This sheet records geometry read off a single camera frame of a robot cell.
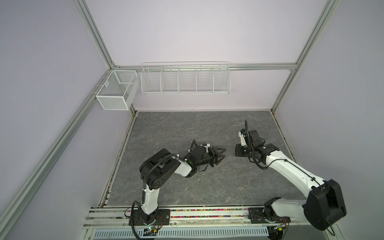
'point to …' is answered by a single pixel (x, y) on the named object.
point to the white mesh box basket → (120, 91)
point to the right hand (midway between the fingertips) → (237, 150)
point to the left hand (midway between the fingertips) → (228, 154)
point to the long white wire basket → (187, 77)
